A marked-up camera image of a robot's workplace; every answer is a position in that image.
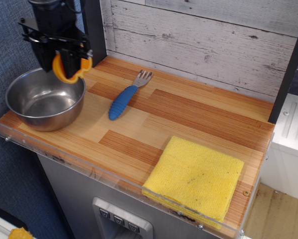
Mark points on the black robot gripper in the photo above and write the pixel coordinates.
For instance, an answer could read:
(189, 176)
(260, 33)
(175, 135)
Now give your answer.
(52, 28)

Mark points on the orange plastic half toy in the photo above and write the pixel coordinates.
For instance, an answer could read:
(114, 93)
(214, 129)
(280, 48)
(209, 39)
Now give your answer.
(68, 65)

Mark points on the stainless steel bowl pot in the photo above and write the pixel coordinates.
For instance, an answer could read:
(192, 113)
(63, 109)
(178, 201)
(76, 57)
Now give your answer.
(43, 102)

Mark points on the silver toy fridge cabinet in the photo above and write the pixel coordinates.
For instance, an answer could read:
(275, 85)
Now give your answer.
(99, 206)

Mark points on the black and white object corner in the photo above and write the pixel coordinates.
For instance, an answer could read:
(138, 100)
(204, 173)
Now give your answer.
(8, 222)

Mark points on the yellow object bottom left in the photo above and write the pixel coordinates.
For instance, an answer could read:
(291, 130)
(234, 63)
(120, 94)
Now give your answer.
(20, 233)

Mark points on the yellow folded cloth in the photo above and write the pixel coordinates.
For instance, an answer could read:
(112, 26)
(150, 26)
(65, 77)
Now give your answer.
(195, 180)

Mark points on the clear acrylic edge guard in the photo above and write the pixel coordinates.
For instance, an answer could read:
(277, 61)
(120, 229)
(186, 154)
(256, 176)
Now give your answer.
(236, 218)

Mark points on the white ribbed side cabinet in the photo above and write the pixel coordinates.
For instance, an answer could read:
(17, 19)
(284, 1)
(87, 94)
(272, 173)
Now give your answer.
(280, 167)

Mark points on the blue handled metal fork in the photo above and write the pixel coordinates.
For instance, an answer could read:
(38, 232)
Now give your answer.
(121, 101)

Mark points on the black vertical post right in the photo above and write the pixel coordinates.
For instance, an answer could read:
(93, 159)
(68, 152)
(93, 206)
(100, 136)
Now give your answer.
(285, 85)

